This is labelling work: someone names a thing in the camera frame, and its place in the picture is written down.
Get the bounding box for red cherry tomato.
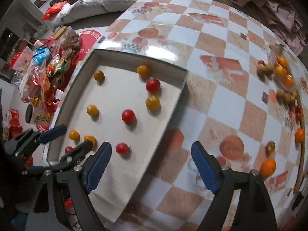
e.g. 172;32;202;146
146;79;160;93
122;110;135;124

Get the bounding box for large orange mandarin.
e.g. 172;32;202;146
260;158;277;178

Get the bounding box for long wooden shoehorn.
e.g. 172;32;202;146
293;91;305;194

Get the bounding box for dark yellow cherry tomato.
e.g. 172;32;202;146
265;141;276;157

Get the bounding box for white shallow box tray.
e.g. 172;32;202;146
51;49;188;222

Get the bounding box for pile of snack packets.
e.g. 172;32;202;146
9;40;76;129

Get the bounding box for red round mat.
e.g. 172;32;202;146
45;29;103;63

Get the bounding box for jar with yellow lid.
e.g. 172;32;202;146
53;26;82;51

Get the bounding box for brown kiwi fruit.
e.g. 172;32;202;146
276;89;285;100

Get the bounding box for clear glass bowl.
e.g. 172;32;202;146
269;44;295;91

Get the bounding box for pink clothes pile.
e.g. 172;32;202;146
229;0;306;55

